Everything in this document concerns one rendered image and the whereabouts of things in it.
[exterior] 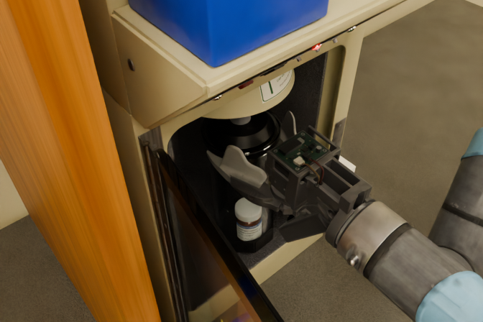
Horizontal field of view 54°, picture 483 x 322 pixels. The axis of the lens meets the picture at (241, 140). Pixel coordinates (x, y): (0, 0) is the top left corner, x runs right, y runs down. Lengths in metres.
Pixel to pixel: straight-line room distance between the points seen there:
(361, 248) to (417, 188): 0.53
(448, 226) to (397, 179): 0.45
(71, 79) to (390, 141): 0.92
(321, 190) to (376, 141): 0.58
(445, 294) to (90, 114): 0.36
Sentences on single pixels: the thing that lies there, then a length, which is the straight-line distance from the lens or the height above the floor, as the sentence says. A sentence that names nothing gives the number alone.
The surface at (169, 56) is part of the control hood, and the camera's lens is 0.30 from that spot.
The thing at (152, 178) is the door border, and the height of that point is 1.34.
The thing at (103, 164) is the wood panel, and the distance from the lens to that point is 0.30.
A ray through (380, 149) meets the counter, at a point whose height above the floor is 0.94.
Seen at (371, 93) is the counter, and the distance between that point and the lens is 1.23.
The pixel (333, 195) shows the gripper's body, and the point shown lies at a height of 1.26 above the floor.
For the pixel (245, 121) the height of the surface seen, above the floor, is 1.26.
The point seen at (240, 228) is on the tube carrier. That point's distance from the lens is 0.73.
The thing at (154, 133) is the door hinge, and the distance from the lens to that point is 0.44.
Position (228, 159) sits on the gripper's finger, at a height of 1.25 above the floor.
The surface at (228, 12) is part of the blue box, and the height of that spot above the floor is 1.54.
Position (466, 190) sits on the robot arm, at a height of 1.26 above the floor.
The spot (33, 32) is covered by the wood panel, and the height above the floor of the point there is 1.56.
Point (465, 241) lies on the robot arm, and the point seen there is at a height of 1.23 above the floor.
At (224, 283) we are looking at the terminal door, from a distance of 0.36.
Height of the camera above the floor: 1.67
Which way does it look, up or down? 44 degrees down
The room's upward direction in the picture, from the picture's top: straight up
